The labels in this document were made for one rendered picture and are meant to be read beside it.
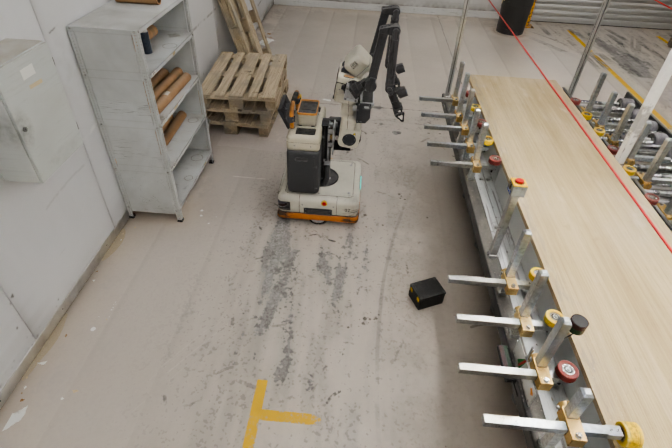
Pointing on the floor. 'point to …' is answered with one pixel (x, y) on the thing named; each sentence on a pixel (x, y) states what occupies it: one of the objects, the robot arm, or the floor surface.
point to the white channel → (645, 110)
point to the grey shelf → (120, 140)
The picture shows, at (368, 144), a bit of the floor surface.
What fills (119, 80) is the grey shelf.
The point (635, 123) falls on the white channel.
